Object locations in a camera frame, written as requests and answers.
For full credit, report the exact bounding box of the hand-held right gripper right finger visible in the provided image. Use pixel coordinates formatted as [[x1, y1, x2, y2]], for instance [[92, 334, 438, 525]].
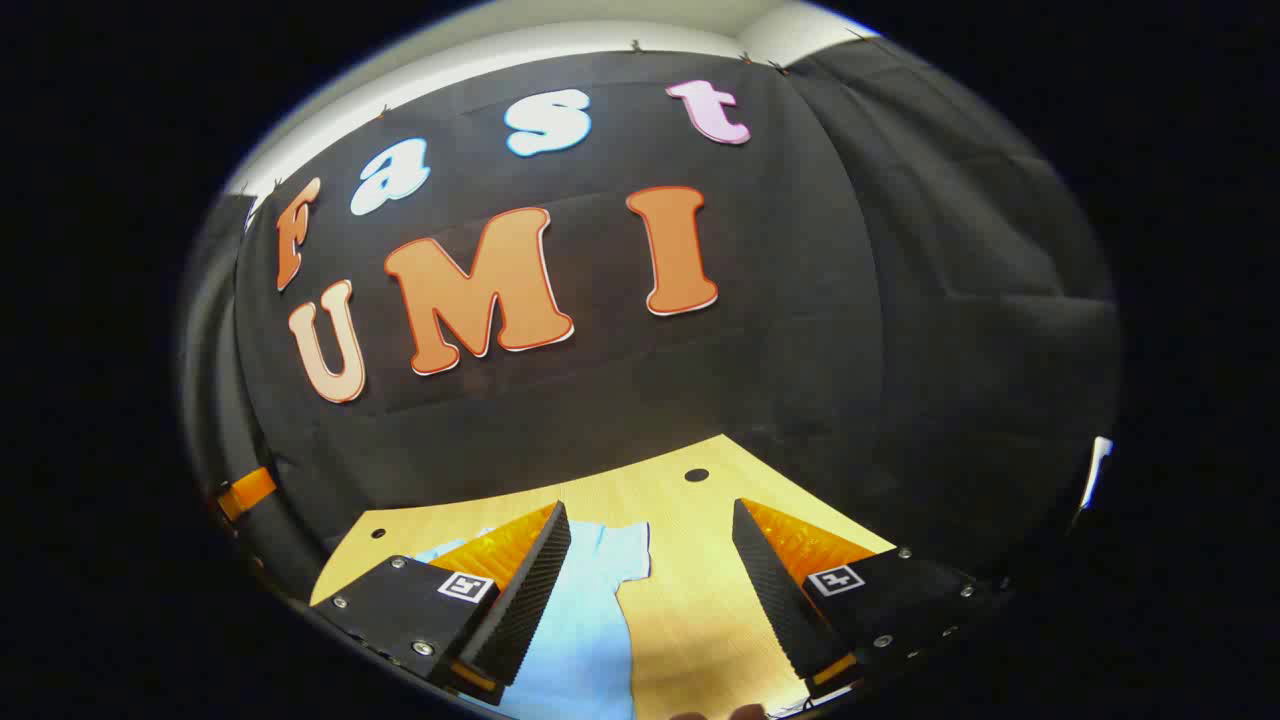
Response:
[[732, 498, 1006, 701]]

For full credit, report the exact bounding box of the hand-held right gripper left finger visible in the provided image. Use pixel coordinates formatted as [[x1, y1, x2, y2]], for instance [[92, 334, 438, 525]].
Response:
[[312, 500, 573, 701]]

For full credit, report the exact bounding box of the light blue T-shirt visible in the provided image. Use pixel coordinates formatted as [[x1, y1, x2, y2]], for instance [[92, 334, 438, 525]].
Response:
[[413, 520, 653, 720]]

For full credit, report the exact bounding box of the black backdrop cloth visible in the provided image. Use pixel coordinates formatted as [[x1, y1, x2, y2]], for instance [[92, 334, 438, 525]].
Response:
[[180, 40, 1121, 611]]

